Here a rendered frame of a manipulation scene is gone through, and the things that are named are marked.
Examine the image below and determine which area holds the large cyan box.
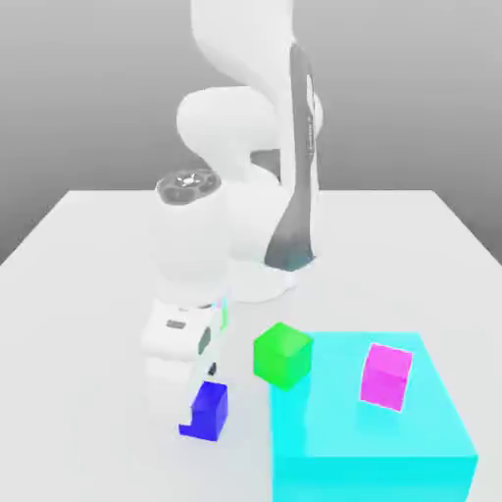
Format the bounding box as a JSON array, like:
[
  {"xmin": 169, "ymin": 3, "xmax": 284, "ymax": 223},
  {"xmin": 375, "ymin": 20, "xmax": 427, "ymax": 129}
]
[{"xmin": 269, "ymin": 331, "xmax": 479, "ymax": 502}]

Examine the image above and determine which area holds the small magenta cube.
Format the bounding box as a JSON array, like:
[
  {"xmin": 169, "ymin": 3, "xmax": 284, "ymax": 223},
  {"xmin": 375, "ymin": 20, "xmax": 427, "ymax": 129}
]
[{"xmin": 359, "ymin": 342, "xmax": 414, "ymax": 413}]

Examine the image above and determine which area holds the small blue cube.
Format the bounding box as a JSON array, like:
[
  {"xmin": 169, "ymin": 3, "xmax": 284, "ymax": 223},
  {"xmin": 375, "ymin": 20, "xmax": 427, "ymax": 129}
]
[{"xmin": 177, "ymin": 379, "xmax": 229, "ymax": 443}]

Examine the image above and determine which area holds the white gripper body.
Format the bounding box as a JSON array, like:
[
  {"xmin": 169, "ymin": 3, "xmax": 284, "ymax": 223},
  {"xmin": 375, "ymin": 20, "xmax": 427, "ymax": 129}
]
[{"xmin": 144, "ymin": 353, "xmax": 220, "ymax": 394}]

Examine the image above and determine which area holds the small green cube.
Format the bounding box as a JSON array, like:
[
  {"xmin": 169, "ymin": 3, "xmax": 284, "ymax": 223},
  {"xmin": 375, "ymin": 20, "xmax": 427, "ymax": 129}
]
[{"xmin": 252, "ymin": 321, "xmax": 315, "ymax": 392}]

